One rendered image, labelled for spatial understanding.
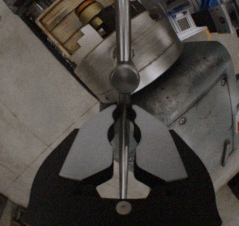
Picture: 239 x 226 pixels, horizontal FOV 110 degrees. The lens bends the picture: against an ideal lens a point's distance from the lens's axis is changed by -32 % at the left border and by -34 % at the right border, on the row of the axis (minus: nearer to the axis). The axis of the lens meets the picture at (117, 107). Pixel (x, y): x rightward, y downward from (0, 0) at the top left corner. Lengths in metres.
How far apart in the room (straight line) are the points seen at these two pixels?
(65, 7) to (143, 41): 0.49
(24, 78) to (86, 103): 0.92
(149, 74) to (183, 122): 0.15
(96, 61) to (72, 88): 1.32
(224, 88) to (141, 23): 0.27
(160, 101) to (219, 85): 0.18
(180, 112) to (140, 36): 0.18
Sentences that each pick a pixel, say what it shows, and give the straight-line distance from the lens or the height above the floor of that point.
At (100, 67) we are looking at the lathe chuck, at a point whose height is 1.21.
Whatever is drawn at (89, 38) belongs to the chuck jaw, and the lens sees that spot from 0.37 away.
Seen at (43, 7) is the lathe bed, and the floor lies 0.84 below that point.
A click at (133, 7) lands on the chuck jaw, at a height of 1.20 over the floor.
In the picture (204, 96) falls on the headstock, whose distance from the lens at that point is 0.33.
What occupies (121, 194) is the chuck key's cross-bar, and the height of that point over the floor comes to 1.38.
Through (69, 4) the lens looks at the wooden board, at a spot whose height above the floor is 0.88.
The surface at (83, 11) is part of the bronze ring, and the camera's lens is 0.38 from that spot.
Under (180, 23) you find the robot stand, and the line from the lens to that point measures 1.60.
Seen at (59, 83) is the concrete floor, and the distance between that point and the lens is 1.59.
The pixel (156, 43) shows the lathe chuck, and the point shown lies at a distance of 0.26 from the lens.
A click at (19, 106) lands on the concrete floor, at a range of 2.01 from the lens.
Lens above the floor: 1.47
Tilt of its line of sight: 66 degrees down
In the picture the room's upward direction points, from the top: 163 degrees clockwise
